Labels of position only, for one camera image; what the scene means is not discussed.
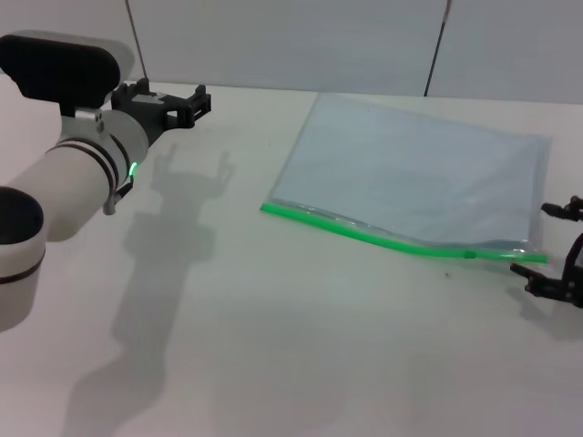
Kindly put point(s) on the green zipper slider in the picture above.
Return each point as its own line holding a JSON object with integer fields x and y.
{"x": 469, "y": 255}

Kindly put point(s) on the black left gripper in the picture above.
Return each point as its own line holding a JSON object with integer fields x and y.
{"x": 146, "y": 114}

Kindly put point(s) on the clear document bag green zipper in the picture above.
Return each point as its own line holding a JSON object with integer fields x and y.
{"x": 410, "y": 173}

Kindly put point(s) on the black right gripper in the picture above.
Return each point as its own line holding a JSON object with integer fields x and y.
{"x": 576, "y": 259}

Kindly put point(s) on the black grey wrist camera box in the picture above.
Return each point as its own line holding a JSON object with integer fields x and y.
{"x": 59, "y": 68}

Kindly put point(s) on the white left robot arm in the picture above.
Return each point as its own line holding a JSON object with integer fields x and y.
{"x": 68, "y": 182}

